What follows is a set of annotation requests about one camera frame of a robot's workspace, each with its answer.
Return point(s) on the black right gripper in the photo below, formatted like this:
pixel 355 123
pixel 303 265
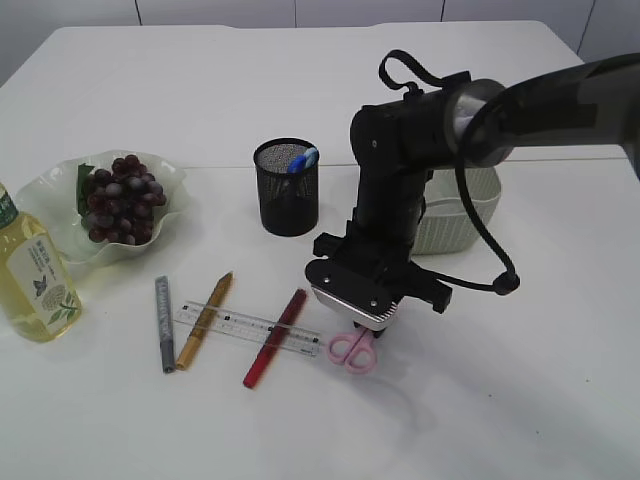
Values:
pixel 387 264

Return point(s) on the yellow tea bottle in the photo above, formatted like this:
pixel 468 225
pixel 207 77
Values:
pixel 37 294

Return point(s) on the clear plastic ruler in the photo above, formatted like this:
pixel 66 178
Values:
pixel 251 328

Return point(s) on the purple grape bunch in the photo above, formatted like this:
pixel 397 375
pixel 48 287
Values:
pixel 117 204

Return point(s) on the pink purple scissors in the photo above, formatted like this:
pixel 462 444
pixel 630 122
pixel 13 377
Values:
pixel 354 351

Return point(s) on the grey marker pen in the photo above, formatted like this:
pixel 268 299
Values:
pixel 165 324

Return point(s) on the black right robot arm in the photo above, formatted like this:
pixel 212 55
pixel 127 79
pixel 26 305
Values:
pixel 454 123

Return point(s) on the pale green wavy plate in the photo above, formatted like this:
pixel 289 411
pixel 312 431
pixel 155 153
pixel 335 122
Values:
pixel 51 197

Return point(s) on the black mesh pen holder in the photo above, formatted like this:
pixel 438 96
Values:
pixel 288 203

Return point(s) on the green plastic woven basket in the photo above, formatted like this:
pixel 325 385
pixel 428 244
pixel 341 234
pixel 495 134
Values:
pixel 445 227

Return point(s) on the gold marker pen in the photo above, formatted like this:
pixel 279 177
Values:
pixel 203 322

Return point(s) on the red marker pen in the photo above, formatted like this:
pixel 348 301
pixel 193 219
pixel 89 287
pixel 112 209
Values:
pixel 275 338

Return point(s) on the blue scissors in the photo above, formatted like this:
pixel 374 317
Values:
pixel 303 161

